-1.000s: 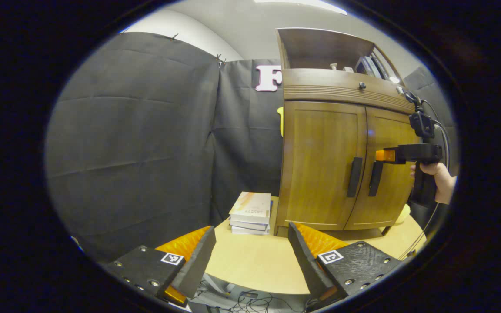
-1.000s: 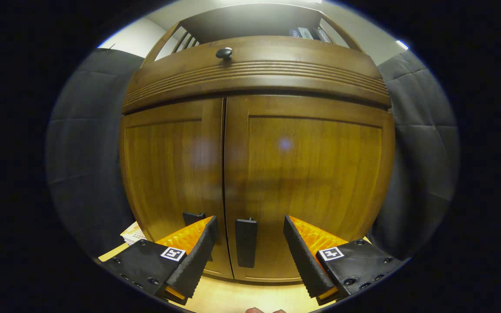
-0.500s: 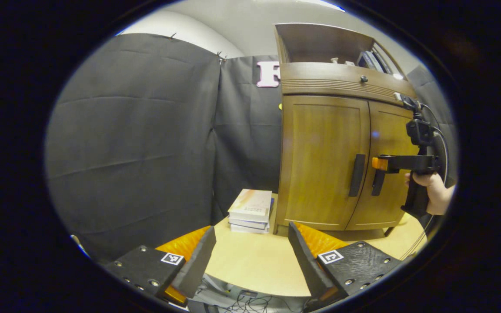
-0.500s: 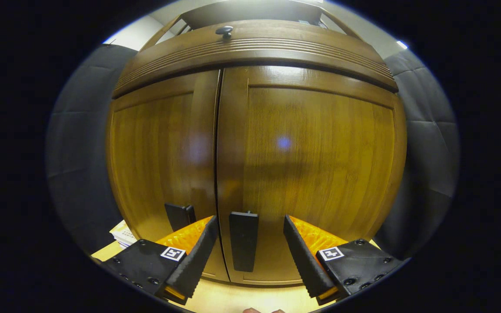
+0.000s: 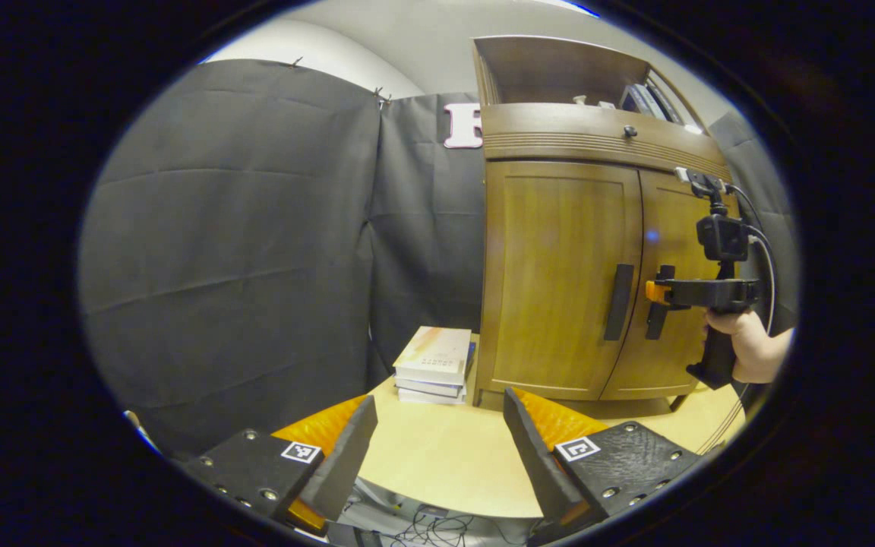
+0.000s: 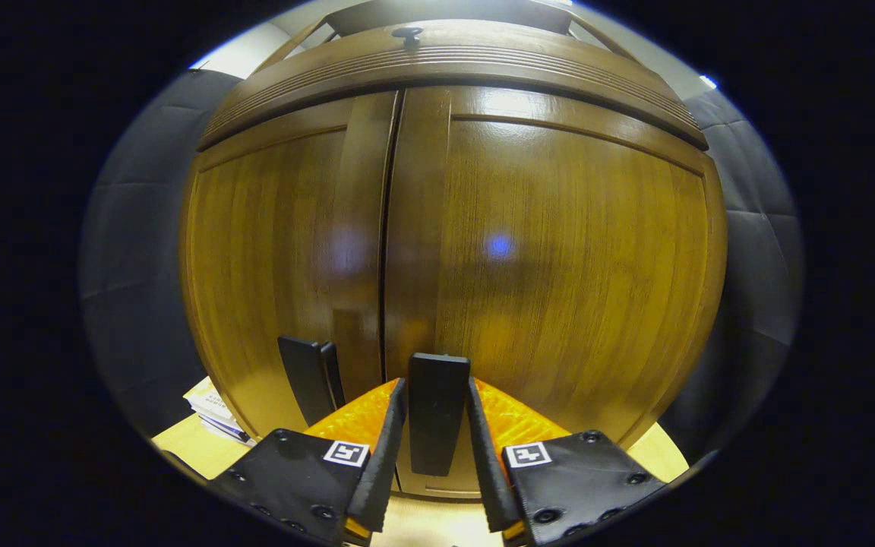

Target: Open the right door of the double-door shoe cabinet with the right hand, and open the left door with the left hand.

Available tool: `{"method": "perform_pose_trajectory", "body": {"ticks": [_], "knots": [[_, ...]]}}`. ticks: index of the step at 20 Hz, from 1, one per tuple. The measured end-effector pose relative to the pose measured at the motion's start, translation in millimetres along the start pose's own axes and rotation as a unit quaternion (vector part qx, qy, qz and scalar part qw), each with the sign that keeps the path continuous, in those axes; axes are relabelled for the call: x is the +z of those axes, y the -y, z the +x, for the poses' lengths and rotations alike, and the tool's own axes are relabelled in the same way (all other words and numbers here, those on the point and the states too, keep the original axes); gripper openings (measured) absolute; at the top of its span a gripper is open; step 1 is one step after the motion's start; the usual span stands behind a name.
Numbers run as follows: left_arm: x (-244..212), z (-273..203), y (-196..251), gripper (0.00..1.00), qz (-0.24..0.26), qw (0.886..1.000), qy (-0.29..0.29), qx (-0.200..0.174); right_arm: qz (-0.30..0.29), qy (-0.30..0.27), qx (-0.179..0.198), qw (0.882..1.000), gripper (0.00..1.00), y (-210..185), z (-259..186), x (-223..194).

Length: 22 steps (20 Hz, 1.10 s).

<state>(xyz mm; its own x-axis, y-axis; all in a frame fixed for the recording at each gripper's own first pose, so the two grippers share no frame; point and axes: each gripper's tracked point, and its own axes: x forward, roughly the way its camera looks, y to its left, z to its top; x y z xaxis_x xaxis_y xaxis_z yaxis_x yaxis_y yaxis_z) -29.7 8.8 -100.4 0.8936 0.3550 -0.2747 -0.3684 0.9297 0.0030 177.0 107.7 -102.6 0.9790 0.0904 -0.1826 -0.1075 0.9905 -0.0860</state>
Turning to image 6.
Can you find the wooden double-door shoe cabinet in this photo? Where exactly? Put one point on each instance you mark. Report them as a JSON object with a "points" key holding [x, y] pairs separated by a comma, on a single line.
{"points": [[468, 11]]}

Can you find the wooden drawer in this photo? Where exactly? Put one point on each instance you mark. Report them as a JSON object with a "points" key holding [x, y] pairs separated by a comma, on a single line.
{"points": [[483, 57]]}

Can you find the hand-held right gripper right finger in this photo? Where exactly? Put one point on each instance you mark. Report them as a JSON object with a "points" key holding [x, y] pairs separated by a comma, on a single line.
{"points": [[487, 463]]}

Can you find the black drawer knob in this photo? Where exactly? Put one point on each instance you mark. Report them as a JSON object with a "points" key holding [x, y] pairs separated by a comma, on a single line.
{"points": [[407, 34]]}

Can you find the stack of books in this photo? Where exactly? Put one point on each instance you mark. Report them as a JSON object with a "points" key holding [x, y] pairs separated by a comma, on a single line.
{"points": [[213, 406]]}

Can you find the wooden shoe cabinet door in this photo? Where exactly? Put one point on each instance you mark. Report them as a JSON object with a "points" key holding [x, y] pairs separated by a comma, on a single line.
{"points": [[574, 266], [255, 251]]}

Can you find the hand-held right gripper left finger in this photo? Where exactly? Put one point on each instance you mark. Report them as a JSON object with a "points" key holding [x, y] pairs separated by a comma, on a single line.
{"points": [[384, 456]]}

